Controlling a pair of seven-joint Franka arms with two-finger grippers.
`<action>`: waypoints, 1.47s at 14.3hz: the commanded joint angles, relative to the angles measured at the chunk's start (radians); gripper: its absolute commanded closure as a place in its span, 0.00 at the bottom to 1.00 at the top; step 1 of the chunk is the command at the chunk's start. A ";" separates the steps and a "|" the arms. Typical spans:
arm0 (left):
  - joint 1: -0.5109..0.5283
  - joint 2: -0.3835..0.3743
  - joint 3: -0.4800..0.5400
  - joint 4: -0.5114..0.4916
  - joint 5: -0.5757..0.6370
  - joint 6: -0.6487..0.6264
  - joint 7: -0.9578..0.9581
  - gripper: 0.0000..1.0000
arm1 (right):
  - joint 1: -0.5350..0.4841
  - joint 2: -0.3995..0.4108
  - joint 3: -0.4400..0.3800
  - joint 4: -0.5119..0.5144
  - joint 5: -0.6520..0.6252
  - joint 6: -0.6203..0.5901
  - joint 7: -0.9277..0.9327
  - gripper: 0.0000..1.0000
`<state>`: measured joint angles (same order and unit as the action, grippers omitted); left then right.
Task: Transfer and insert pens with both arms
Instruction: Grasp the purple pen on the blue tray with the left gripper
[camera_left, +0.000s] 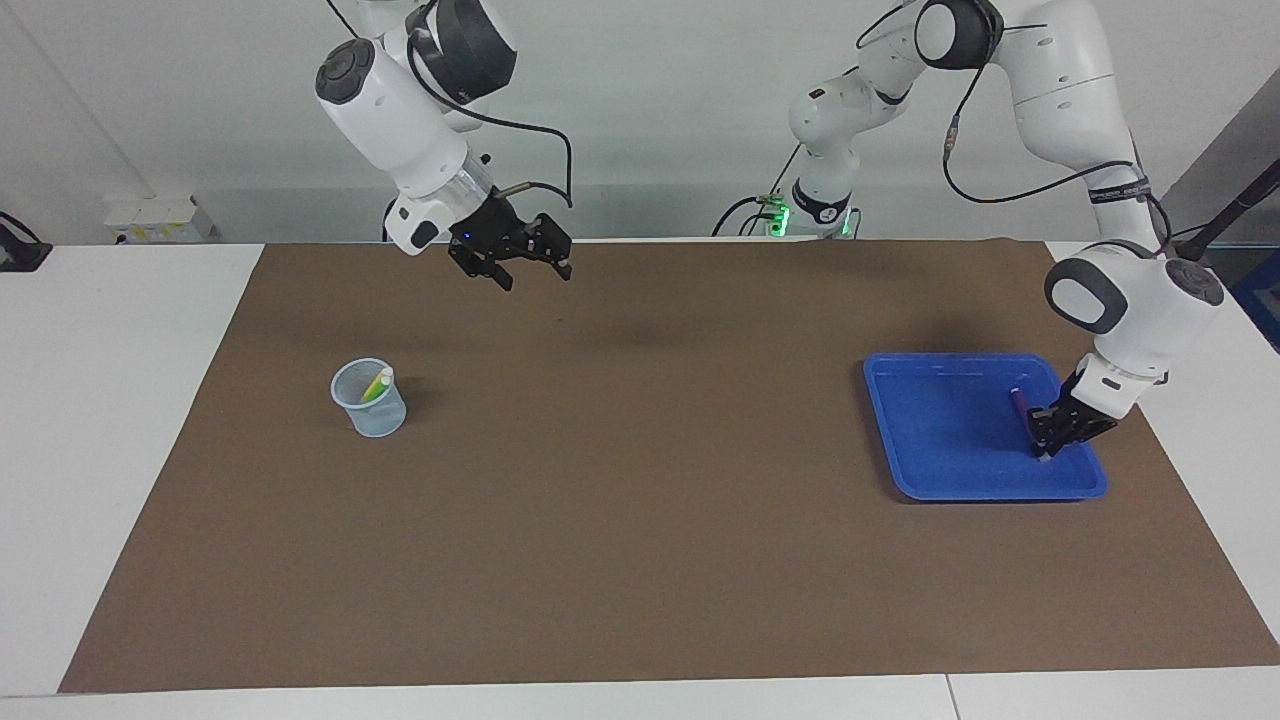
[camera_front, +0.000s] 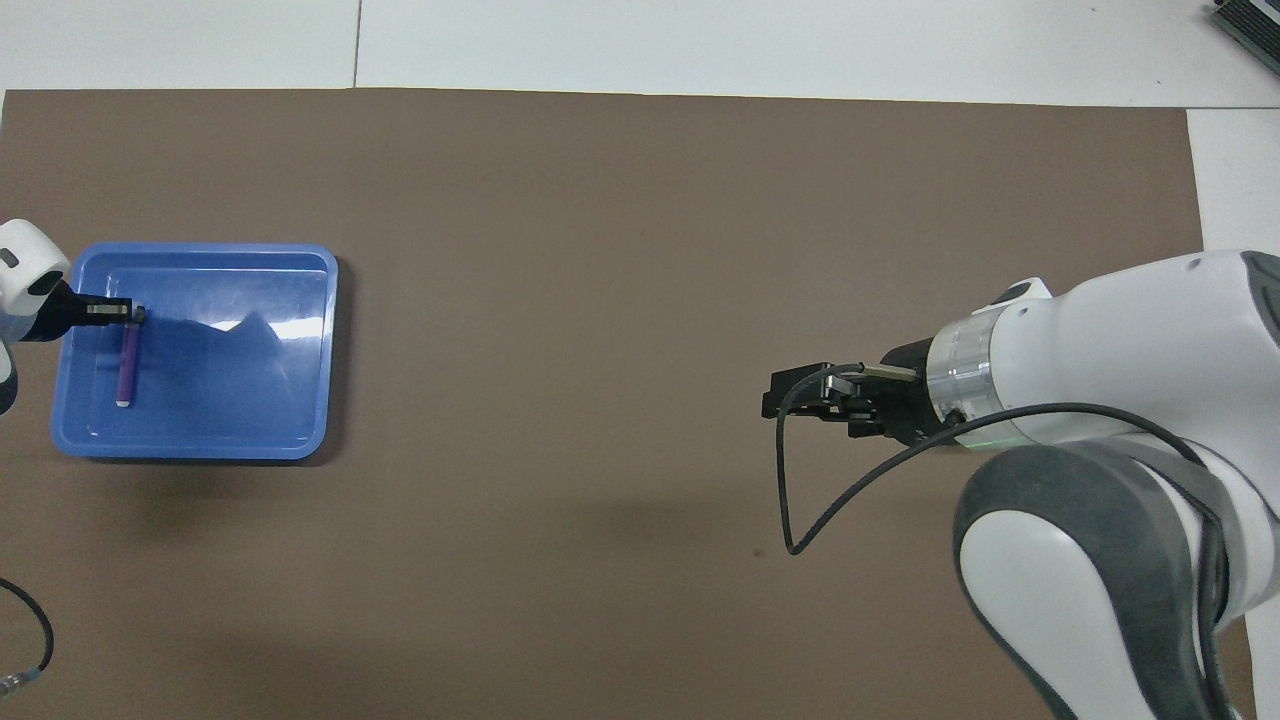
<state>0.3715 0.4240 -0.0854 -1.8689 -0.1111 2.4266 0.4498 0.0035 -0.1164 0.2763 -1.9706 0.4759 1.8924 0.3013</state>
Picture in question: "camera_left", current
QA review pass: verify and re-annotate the purple highlighter pen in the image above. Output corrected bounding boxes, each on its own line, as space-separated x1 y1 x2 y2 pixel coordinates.
1009 386 1051 462

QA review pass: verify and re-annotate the blue plastic tray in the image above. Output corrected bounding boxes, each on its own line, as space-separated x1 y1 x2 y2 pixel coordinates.
863 350 1109 503

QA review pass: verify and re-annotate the clear plastic cup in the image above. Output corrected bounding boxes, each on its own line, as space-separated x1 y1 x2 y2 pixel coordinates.
331 357 408 439

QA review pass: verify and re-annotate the blue box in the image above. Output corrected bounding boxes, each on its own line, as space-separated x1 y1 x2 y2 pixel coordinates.
1230 250 1280 353

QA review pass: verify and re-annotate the black pole stand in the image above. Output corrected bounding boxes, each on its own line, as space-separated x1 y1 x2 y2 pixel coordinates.
1164 158 1280 267

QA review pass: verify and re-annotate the brown table mat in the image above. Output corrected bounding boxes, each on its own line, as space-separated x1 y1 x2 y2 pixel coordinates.
58 240 1280 695

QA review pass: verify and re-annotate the black table clamp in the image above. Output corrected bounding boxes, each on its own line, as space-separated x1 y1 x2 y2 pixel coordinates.
0 211 54 273

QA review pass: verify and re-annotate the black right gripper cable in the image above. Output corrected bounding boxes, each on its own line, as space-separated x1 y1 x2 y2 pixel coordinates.
405 0 575 211

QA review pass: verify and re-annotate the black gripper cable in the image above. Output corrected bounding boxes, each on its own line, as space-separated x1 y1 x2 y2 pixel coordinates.
856 0 1173 251
405 0 575 211

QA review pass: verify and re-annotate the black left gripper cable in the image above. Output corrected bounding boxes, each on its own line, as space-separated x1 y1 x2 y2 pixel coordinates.
856 0 1173 251

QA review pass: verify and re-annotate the white wall socket box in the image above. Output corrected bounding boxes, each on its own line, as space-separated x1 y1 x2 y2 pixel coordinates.
104 195 217 245

